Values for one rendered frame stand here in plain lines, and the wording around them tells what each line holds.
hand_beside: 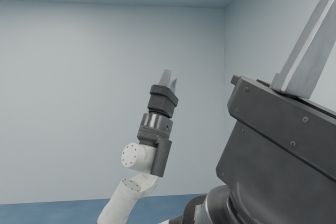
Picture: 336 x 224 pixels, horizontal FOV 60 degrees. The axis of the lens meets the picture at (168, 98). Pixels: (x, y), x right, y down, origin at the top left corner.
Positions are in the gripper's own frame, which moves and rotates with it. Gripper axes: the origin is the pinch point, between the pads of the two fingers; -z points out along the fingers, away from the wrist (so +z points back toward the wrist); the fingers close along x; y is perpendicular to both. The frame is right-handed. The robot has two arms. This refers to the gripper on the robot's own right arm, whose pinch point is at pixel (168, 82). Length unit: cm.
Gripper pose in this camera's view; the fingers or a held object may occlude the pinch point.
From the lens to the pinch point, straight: 85.2
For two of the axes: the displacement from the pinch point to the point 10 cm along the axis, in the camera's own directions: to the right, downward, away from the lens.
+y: -9.1, -1.4, 3.9
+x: -3.2, -3.5, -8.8
